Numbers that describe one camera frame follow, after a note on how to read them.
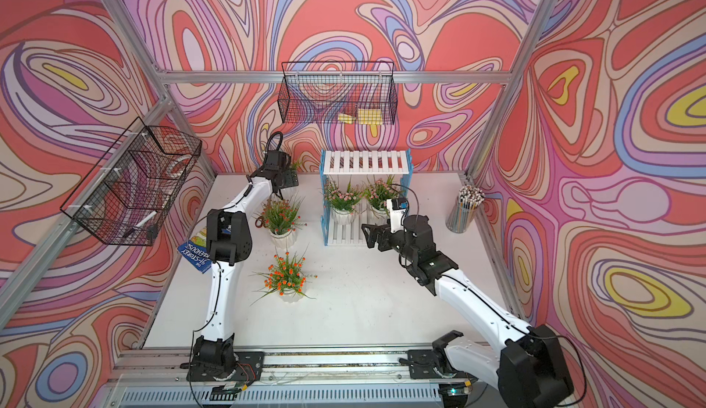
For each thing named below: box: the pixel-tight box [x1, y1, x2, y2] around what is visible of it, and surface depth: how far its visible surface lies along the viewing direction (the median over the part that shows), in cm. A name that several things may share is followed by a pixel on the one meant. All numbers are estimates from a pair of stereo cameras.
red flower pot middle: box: [252, 192, 308, 250], surface depth 93 cm
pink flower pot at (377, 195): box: [365, 174, 402, 225], surface depth 97 cm
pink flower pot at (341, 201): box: [323, 180, 364, 227], surface depth 94 cm
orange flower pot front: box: [249, 243, 319, 306], surface depth 78 cm
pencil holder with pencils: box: [444, 184, 486, 235], surface depth 92 cm
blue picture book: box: [176, 225, 213, 274], surface depth 95 cm
